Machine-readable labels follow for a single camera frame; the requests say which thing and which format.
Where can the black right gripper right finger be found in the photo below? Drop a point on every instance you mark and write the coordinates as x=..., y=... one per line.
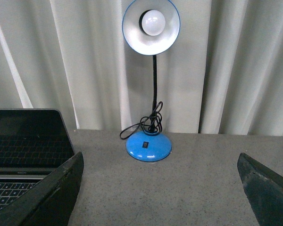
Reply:
x=264, y=190

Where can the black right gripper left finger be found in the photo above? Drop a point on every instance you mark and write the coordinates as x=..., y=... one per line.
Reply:
x=51, y=201

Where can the grey laptop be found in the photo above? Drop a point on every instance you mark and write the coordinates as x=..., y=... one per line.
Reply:
x=33, y=142

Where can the white curtain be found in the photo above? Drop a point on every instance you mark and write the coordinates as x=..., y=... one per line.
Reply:
x=224, y=73

